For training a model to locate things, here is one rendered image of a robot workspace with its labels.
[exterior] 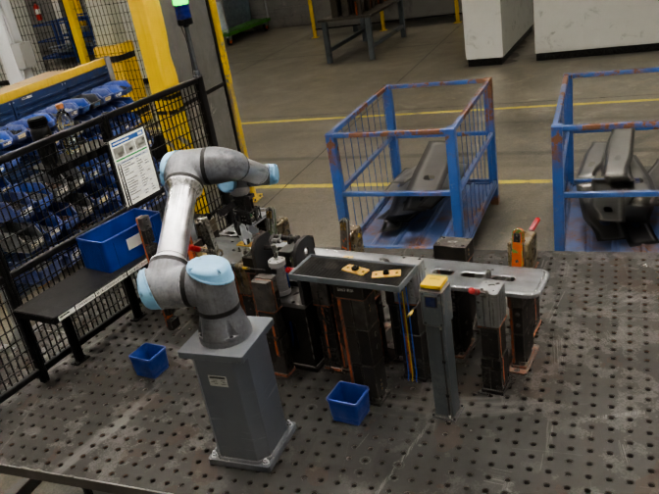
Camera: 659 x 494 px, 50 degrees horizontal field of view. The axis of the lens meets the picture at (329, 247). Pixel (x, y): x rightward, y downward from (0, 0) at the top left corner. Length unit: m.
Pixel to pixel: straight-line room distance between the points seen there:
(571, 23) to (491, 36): 1.01
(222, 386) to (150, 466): 0.42
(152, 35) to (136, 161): 0.56
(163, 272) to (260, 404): 0.46
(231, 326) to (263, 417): 0.29
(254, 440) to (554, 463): 0.83
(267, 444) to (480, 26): 8.50
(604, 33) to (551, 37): 0.64
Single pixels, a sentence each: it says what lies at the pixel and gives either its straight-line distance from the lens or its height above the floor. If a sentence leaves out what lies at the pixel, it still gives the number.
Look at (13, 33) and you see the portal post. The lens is 7.12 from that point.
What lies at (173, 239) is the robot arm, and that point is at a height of 1.37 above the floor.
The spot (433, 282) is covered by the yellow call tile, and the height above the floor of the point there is 1.16.
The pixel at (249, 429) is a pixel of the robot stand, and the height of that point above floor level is 0.84.
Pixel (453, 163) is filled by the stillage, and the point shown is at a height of 0.74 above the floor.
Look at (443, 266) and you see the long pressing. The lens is 2.43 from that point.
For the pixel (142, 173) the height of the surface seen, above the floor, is 1.26.
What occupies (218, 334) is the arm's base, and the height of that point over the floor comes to 1.14.
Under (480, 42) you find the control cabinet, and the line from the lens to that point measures 10.18.
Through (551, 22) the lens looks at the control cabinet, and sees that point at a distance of 10.05.
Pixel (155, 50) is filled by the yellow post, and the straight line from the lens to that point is 3.32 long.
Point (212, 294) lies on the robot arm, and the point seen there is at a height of 1.26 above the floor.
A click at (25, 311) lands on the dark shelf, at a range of 2.75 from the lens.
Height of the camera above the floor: 2.11
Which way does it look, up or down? 24 degrees down
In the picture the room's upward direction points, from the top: 10 degrees counter-clockwise
